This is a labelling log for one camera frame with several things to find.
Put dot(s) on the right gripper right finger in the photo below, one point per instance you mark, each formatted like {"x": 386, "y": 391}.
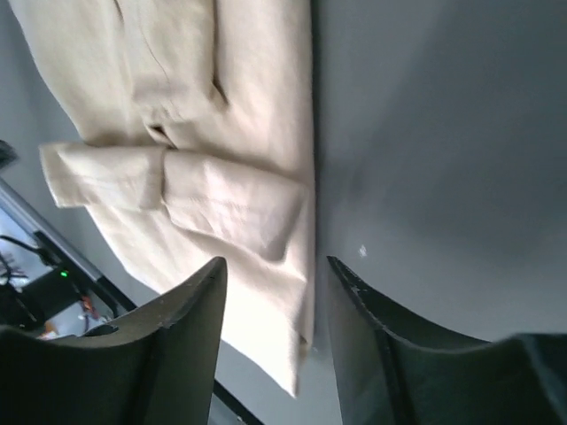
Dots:
{"x": 393, "y": 366}

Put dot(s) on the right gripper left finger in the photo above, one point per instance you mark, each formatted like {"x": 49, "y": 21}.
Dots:
{"x": 154, "y": 365}

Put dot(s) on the beige t shirt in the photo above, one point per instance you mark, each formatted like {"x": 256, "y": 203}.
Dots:
{"x": 196, "y": 140}

